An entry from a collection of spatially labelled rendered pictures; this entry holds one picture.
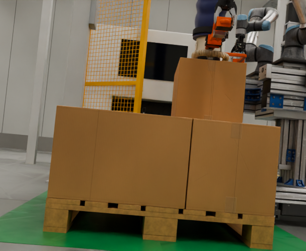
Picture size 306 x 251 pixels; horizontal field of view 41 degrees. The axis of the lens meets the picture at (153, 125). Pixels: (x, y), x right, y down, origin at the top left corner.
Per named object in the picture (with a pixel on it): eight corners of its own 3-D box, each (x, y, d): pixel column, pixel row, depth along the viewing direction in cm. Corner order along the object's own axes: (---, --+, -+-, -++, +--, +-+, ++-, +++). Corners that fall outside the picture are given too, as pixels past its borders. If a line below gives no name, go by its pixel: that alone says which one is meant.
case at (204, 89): (169, 128, 299) (174, 74, 301) (224, 133, 299) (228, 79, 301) (174, 123, 239) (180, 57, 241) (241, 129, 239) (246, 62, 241)
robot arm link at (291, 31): (291, 50, 275) (293, 31, 275) (309, 47, 263) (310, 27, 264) (280, 47, 268) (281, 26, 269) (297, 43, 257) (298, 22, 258)
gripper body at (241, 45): (235, 49, 295) (236, 33, 296) (232, 52, 304) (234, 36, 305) (245, 50, 295) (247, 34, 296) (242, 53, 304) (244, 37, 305)
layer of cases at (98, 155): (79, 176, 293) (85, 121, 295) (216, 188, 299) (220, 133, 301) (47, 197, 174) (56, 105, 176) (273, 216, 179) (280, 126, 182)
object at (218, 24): (214, 30, 217) (214, 21, 217) (227, 31, 217) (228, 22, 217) (216, 25, 208) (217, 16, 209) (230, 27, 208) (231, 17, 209)
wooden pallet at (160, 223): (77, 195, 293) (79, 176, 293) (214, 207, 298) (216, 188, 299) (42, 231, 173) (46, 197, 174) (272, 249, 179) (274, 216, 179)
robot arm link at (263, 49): (271, 60, 307) (272, 42, 308) (253, 60, 314) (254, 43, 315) (274, 63, 318) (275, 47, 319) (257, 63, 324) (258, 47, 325)
